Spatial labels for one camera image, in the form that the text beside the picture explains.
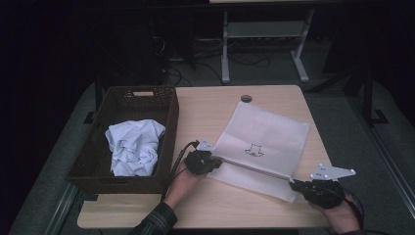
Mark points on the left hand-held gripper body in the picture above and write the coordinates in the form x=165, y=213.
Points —
x=199, y=161

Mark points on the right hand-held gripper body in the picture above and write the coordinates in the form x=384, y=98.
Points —
x=321, y=192

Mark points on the white mesh laundry bag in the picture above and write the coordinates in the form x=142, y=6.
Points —
x=264, y=133

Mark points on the white shirt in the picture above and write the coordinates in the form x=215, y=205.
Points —
x=133, y=147

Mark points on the brown woven basket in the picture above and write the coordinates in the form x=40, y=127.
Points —
x=130, y=104

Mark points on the person's left hand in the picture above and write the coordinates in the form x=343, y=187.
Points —
x=182, y=186

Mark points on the person's right hand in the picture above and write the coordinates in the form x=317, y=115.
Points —
x=341, y=217

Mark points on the black metal stand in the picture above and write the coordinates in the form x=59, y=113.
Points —
x=367, y=98
x=98, y=94

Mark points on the black tape strip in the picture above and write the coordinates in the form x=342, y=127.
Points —
x=90, y=197

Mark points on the metal floor rail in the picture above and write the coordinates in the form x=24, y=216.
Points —
x=62, y=209
x=388, y=163

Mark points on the white metal frame desk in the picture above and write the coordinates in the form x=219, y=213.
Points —
x=264, y=29

